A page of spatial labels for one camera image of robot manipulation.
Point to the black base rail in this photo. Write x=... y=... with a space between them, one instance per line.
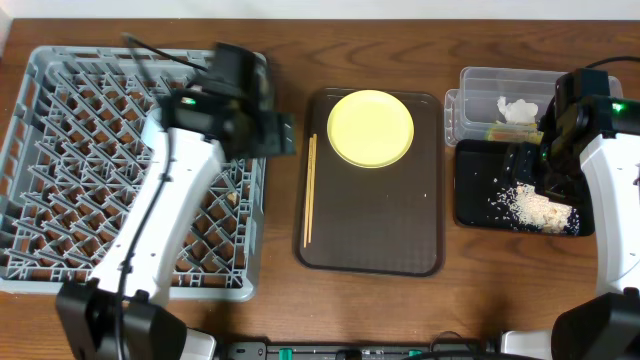
x=264 y=349

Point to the white paper napkin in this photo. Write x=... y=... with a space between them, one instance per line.
x=519 y=112

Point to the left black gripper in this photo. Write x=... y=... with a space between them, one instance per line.
x=279 y=133

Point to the grey plastic dish rack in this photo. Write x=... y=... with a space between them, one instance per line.
x=74 y=158

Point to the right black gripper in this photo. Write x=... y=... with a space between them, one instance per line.
x=519 y=167

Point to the clear plastic waste bin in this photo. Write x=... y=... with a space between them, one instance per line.
x=471 y=109

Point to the dark brown serving tray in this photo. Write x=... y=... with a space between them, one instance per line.
x=389 y=220

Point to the spilled rice pile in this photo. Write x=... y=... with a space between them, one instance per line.
x=523 y=209

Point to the wooden chopstick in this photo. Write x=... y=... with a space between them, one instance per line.
x=306 y=195
x=310 y=188

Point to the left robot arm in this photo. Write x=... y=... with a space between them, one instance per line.
x=120 y=313

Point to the black plastic waste tray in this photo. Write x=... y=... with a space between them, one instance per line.
x=478 y=177

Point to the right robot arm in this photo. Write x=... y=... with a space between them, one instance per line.
x=595 y=138

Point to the yellow round plate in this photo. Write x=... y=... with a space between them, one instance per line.
x=370 y=129

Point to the green orange snack wrapper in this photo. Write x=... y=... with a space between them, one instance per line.
x=514 y=133

